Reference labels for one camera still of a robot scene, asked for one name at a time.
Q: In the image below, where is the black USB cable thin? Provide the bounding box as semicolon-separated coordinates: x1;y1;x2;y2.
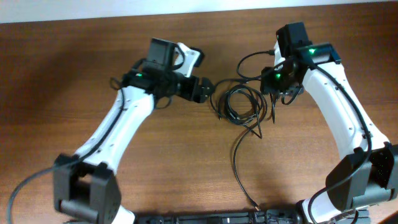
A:
231;93;277;212

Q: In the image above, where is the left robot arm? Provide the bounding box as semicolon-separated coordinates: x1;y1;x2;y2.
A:
53;38;213;223

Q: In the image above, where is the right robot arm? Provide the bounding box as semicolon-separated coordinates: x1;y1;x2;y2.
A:
261;22;397;223

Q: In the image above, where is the left camera black cable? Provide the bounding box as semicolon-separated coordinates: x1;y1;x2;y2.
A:
6;46;186;224

